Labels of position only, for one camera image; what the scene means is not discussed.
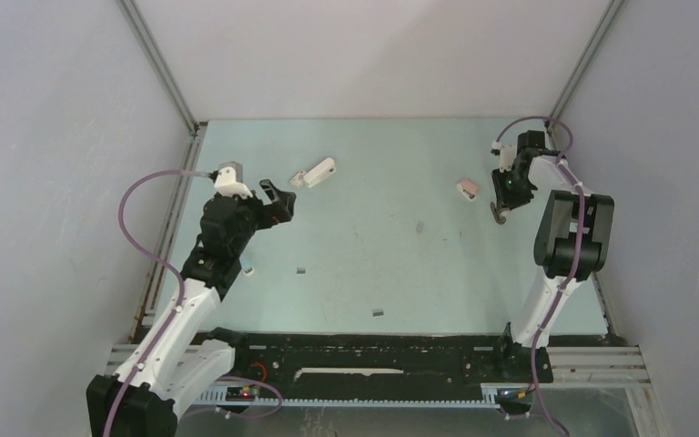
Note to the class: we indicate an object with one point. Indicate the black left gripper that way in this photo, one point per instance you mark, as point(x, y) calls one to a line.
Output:
point(279, 208)

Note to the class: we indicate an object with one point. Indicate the aluminium frame rail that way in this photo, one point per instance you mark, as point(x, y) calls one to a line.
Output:
point(578, 362)

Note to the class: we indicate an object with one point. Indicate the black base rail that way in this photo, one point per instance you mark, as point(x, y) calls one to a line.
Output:
point(381, 368)

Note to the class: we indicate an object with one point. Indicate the pink stapler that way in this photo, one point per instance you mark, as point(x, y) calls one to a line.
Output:
point(468, 189)

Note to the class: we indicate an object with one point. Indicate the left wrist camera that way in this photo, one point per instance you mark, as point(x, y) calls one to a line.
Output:
point(228, 181)

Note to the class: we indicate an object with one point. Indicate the small white staple box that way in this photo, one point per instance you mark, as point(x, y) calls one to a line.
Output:
point(297, 181)

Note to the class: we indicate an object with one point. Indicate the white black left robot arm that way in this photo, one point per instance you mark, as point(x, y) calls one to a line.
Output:
point(153, 388)

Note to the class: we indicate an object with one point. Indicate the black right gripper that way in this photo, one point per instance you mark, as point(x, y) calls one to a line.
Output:
point(504, 198)

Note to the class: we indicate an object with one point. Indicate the beige stapler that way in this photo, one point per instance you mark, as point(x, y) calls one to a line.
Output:
point(499, 213)

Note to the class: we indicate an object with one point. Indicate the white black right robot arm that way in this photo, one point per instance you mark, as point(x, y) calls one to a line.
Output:
point(572, 239)

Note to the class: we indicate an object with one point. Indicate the white stapler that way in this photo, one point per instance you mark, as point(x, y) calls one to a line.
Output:
point(323, 170)

